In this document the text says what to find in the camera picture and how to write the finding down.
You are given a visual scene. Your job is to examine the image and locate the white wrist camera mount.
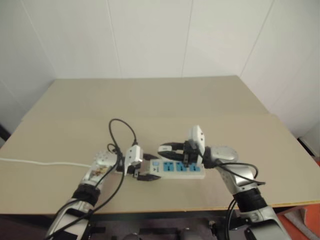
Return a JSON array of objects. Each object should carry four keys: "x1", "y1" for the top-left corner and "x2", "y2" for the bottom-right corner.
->
[
  {"x1": 187, "y1": 124, "x2": 207, "y2": 158},
  {"x1": 123, "y1": 144, "x2": 144, "y2": 176}
]

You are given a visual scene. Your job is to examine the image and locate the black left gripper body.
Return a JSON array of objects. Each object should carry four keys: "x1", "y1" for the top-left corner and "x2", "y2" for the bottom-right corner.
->
[{"x1": 129, "y1": 154, "x2": 149, "y2": 180}]

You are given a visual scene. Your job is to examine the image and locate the grey foam piece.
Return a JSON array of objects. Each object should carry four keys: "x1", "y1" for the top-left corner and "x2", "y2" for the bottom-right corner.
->
[{"x1": 284, "y1": 206, "x2": 311, "y2": 226}]

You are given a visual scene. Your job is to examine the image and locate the orange floor mat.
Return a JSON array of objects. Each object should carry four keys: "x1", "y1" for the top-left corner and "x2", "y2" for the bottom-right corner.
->
[{"x1": 276, "y1": 201, "x2": 320, "y2": 240}]

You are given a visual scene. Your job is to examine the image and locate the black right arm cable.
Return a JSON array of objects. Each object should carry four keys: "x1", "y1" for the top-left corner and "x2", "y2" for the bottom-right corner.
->
[{"x1": 211, "y1": 161, "x2": 267, "y2": 240}]

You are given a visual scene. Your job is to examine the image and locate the white power strip blue sockets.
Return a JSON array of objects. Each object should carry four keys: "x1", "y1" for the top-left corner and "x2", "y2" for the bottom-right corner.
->
[{"x1": 149, "y1": 159, "x2": 207, "y2": 181}]

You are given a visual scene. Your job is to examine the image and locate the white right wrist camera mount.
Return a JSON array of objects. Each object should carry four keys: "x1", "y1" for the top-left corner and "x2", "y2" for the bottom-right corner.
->
[{"x1": 187, "y1": 124, "x2": 207, "y2": 158}]

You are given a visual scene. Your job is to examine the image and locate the white power strip cord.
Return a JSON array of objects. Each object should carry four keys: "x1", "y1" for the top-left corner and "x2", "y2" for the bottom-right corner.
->
[{"x1": 0, "y1": 157, "x2": 93, "y2": 168}]

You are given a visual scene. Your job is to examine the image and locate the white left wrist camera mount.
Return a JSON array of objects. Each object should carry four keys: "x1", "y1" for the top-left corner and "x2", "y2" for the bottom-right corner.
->
[{"x1": 123, "y1": 144, "x2": 144, "y2": 176}]

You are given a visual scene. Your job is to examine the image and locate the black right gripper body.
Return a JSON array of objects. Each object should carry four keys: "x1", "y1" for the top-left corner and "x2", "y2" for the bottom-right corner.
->
[{"x1": 182, "y1": 139, "x2": 202, "y2": 169}]

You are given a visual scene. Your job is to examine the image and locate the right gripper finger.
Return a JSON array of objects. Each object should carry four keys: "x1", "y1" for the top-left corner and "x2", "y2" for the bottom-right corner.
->
[
  {"x1": 159, "y1": 141, "x2": 185, "y2": 151},
  {"x1": 159, "y1": 150, "x2": 187, "y2": 162}
]

